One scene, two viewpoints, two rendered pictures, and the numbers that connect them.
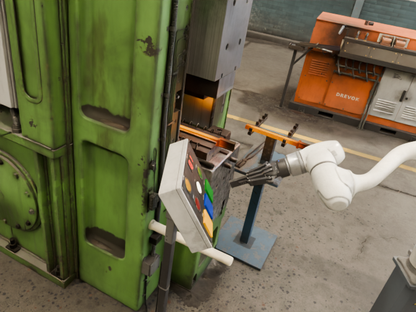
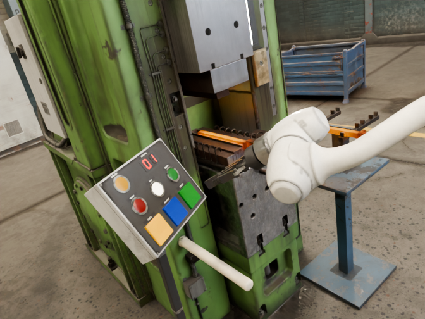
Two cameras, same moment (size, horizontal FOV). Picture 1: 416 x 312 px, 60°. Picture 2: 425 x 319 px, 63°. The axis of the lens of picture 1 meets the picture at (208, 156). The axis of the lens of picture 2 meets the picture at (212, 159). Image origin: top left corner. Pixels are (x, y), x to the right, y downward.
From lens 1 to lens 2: 0.85 m
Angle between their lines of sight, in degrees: 31
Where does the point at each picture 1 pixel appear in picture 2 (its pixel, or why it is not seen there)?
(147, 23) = (100, 28)
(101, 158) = not seen: hidden behind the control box
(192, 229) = (129, 235)
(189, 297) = not seen: outside the picture
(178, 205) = (104, 206)
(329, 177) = (276, 155)
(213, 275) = (294, 309)
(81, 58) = (90, 81)
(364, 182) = (333, 157)
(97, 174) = not seen: hidden behind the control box
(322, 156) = (283, 130)
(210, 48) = (186, 38)
